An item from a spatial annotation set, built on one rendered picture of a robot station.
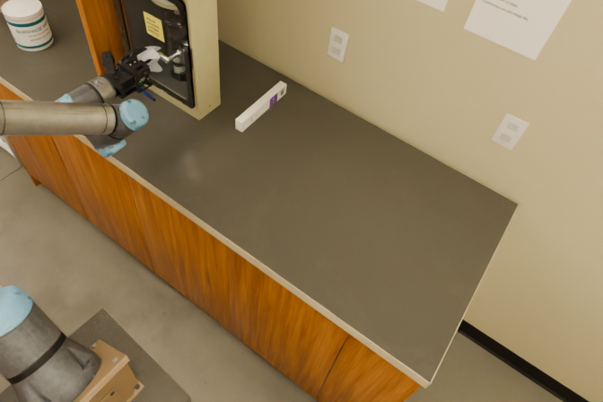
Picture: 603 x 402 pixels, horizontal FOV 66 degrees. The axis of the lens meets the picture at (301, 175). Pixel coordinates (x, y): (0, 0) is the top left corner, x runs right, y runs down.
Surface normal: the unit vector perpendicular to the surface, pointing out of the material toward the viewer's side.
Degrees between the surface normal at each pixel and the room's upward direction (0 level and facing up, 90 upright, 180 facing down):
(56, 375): 24
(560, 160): 90
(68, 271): 0
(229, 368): 0
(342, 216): 0
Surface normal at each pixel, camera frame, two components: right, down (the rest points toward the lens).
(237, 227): 0.11, -0.62
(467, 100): -0.58, 0.59
